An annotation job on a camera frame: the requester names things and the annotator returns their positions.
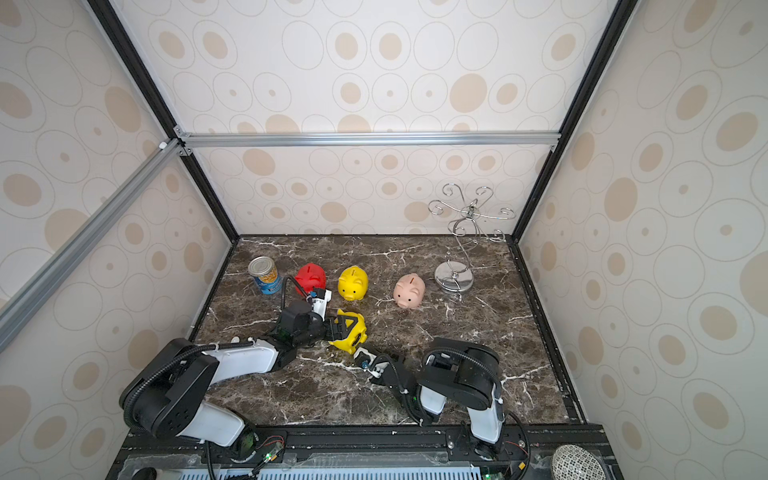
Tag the yellow piggy bank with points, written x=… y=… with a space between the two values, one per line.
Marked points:
x=353 y=283
x=347 y=331

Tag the horizontal aluminium rail back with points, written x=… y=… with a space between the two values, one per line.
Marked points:
x=378 y=139

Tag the diagonal aluminium rail left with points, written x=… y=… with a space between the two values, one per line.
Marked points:
x=24 y=305

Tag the yellow piggy bank front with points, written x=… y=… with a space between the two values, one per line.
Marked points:
x=347 y=331

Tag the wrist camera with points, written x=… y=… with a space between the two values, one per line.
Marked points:
x=319 y=299
x=368 y=364

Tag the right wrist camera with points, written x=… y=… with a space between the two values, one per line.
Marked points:
x=368 y=364

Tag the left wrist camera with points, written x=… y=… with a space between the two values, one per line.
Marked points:
x=319 y=299

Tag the pink piggy bank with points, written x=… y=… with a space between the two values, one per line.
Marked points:
x=409 y=291

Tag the red piggy bank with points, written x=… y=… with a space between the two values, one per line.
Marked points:
x=310 y=277

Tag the perforated metal mesh dome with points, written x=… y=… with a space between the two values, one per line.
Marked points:
x=572 y=462

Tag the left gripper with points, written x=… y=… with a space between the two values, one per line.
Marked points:
x=340 y=322

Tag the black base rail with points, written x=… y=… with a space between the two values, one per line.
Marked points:
x=367 y=452

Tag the blue labelled tin can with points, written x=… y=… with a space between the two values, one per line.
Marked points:
x=265 y=275

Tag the chrome wire hook stand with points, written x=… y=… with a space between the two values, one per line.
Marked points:
x=455 y=276

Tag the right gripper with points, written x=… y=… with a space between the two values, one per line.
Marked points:
x=377 y=366

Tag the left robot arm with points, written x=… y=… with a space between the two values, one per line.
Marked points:
x=167 y=398

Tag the yellow piggy bank back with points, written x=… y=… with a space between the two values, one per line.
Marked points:
x=353 y=283

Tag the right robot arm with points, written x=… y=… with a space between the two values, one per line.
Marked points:
x=451 y=370

